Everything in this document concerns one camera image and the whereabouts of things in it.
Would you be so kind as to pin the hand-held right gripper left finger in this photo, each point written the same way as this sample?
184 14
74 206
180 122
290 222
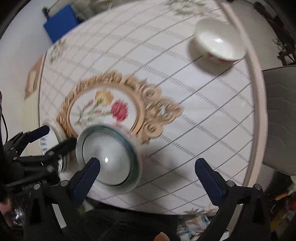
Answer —
86 178

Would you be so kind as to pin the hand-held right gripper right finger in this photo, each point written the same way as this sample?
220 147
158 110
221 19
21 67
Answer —
209 183

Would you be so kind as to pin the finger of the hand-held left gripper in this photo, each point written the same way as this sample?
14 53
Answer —
39 131
64 144

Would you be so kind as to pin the blue-rimmed white bowl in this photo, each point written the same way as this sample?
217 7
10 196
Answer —
111 153

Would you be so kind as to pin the person's right hand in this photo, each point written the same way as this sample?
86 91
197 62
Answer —
161 237

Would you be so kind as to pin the brown cloth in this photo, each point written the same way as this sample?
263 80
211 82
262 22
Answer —
32 78

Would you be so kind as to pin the person's dark trousers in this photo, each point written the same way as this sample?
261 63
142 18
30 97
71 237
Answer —
127 224

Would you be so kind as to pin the printed diamond pattern tablecloth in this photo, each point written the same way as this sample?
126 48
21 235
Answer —
189 115

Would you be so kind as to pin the grey plastic chair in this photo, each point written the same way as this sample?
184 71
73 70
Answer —
281 120

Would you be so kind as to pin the blue folding mat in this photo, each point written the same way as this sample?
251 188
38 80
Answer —
61 23

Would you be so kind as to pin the small red floral white bowl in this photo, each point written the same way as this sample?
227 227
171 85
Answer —
219 41

